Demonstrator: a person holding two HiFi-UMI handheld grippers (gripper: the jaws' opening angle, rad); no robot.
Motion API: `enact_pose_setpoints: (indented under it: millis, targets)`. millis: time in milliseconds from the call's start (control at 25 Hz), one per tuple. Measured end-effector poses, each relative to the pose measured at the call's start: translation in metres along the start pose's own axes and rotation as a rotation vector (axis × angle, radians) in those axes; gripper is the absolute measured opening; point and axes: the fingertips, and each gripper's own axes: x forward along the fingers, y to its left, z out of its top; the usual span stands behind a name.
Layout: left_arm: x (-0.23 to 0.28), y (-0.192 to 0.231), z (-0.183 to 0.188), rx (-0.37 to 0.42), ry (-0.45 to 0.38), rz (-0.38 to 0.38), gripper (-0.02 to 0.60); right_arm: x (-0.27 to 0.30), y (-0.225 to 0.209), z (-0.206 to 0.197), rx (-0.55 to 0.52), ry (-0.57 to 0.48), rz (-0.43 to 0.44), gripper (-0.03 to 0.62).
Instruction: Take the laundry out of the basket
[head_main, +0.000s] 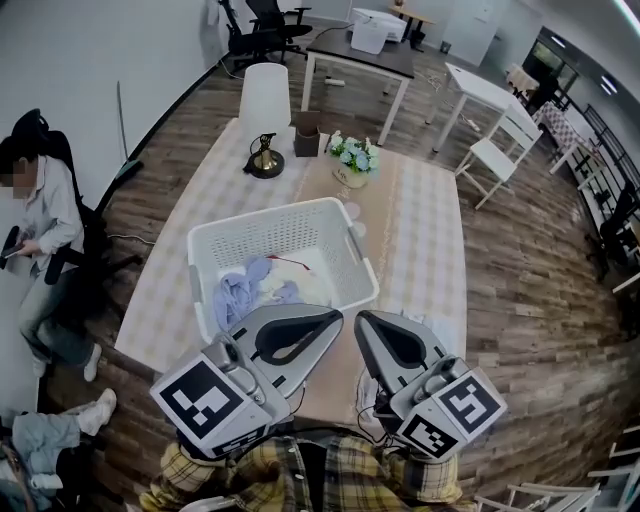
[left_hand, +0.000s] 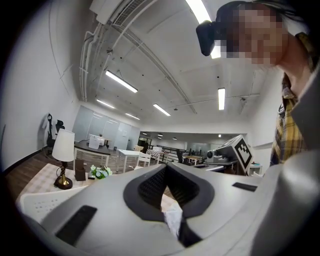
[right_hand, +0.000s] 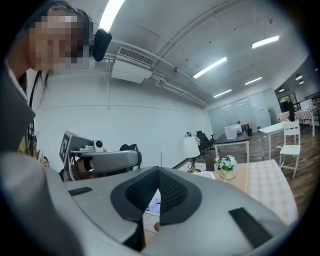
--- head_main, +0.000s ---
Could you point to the beige covered chair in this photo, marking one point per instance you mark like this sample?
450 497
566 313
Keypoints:
520 77

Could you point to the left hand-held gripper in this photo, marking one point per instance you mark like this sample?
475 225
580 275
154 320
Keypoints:
210 400

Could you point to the person's left forearm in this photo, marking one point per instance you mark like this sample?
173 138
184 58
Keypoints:
190 470

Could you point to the table with checkered tablecloth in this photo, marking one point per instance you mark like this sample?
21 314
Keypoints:
560 130

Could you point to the white wooden armchair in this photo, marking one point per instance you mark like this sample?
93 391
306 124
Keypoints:
540 492

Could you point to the white folding chair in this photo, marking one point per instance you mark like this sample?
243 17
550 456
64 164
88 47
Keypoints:
490 155

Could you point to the black phone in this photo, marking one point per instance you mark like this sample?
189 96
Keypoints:
11 245

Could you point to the white floor power strip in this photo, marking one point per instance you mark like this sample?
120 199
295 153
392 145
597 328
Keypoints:
335 81

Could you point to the lavender clothes garment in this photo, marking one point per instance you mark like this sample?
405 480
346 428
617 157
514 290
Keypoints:
230 295

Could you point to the round wooden table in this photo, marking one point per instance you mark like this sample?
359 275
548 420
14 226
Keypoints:
410 15

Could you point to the cream clothes garment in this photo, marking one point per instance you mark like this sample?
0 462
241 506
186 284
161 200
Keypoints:
315 285

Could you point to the person's right forearm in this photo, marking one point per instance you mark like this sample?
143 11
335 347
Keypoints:
435 475

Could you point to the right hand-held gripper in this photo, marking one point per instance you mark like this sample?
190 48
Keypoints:
460 405

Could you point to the black office chair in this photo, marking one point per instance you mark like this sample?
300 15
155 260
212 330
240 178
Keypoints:
235 35
272 25
92 225

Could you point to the black metal rack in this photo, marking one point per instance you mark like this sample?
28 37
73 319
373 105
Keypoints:
610 165

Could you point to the blue flower pot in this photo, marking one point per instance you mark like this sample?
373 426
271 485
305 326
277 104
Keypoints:
355 160

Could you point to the dark-top desk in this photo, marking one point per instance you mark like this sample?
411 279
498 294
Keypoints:
365 57

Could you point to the dark brown pen holder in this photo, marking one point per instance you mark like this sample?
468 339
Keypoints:
306 142

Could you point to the green floor mop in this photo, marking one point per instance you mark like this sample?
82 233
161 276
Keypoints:
132 167

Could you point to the person's plaid shirt torso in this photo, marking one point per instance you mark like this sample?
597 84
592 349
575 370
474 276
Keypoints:
340 475

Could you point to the white plastic laundry basket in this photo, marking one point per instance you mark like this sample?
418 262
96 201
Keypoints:
280 225

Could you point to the white body-worn device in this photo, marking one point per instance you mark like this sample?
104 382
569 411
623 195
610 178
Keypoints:
210 504

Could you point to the white shade table lamp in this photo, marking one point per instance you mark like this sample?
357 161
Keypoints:
265 95

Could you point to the white side table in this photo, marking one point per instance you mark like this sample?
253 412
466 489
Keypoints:
485 85

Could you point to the beige checkered tablecloth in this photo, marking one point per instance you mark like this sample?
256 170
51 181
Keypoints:
425 240

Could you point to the white printer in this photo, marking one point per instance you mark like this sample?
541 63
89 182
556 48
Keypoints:
375 30

